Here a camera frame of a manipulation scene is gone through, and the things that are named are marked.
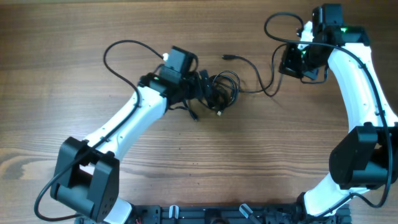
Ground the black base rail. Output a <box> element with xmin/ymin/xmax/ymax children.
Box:
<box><xmin>74</xmin><ymin>203</ymin><xmax>352</xmax><ymax>224</ymax></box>

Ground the black cable bundle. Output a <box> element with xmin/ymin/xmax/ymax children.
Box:
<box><xmin>169</xmin><ymin>43</ymin><xmax>289</xmax><ymax>122</ymax></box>

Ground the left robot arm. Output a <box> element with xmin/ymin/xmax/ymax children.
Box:
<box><xmin>50</xmin><ymin>46</ymin><xmax>207</xmax><ymax>223</ymax></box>

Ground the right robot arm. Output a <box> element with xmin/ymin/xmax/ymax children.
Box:
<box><xmin>279</xmin><ymin>4</ymin><xmax>397</xmax><ymax>219</ymax></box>

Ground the camera black cable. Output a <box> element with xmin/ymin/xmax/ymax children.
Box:
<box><xmin>33</xmin><ymin>39</ymin><xmax>165</xmax><ymax>222</ymax></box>
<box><xmin>263</xmin><ymin>11</ymin><xmax>394</xmax><ymax>215</ymax></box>

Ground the left camera black cable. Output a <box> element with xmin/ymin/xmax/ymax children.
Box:
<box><xmin>33</xmin><ymin>39</ymin><xmax>165</xmax><ymax>222</ymax></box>

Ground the right camera black cable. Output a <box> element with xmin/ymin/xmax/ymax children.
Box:
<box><xmin>263</xmin><ymin>11</ymin><xmax>394</xmax><ymax>215</ymax></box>

